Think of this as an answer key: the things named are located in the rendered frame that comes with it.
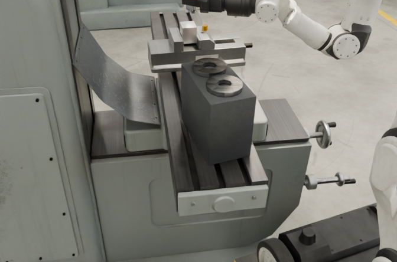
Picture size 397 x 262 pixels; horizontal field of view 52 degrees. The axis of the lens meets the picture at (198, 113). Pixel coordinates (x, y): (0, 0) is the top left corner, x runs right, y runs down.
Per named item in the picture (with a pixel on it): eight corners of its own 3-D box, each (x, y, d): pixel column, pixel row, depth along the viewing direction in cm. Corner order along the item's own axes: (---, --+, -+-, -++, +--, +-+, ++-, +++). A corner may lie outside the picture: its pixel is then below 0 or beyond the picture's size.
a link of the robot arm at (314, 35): (286, 27, 131) (332, 59, 135) (290, 36, 122) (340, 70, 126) (307, -1, 126) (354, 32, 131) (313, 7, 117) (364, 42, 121)
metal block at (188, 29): (193, 36, 151) (193, 20, 148) (197, 42, 147) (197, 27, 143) (179, 37, 150) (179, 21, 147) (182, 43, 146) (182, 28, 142)
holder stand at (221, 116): (218, 112, 125) (221, 52, 114) (250, 156, 108) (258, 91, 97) (181, 119, 122) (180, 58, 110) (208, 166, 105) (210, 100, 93)
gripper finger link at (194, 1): (182, -6, 125) (202, -4, 124) (182, 5, 126) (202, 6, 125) (181, -4, 123) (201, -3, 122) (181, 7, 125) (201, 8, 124)
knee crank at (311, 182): (350, 177, 167) (354, 166, 164) (357, 188, 162) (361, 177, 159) (299, 183, 164) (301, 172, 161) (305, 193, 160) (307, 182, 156)
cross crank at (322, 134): (324, 136, 175) (329, 113, 169) (336, 154, 166) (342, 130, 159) (288, 139, 173) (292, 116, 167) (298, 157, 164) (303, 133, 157)
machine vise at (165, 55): (235, 48, 163) (237, 22, 157) (246, 65, 151) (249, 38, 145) (147, 55, 157) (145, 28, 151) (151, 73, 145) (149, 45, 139)
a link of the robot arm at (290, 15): (255, -3, 129) (289, 20, 131) (252, 10, 122) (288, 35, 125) (267, -20, 124) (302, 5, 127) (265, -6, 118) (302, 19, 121)
